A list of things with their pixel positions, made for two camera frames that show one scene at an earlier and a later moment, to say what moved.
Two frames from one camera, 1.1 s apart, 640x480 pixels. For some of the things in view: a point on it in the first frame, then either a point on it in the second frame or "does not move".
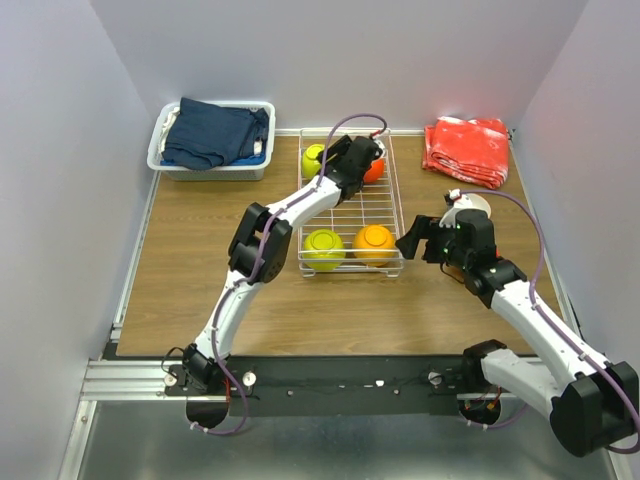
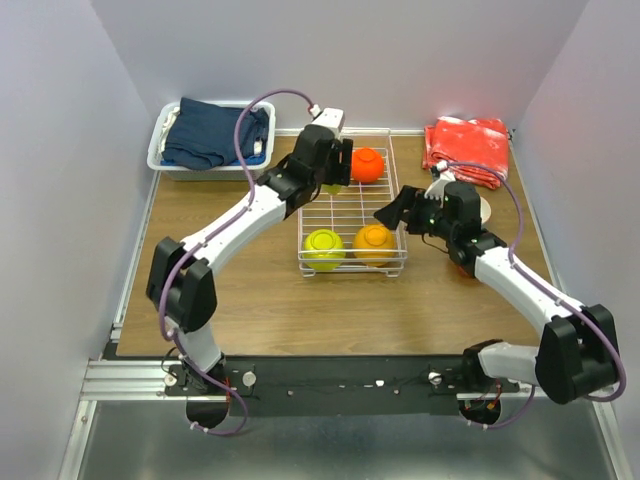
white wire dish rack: [367, 230] does not move
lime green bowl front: [323, 249] does not move
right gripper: [423, 225] -> [410, 198]
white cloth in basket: [173, 114] does not move
